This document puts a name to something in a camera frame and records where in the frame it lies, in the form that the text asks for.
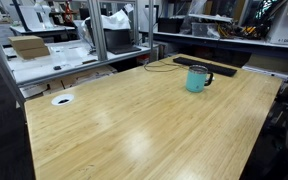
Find teal metal mug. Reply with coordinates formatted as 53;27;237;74
185;65;213;92

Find black laptop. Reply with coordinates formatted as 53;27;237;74
104;29;140;55

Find black storage bin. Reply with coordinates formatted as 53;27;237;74
158;18;183;33

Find black computer keyboard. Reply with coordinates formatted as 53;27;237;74
173;57;237;77

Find white crumpled plastic sheet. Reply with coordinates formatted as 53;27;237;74
82;3;135;32

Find white side workbench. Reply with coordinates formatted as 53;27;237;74
4;40;150;87

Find stacked cardboard boxes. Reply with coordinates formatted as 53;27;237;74
9;36;50;59

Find black keyboard cable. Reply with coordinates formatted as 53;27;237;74
143;59;188;73

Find white table cable grommet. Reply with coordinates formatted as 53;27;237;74
51;94;74;106

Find aluminium frame post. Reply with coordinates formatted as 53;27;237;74
87;0;107;61

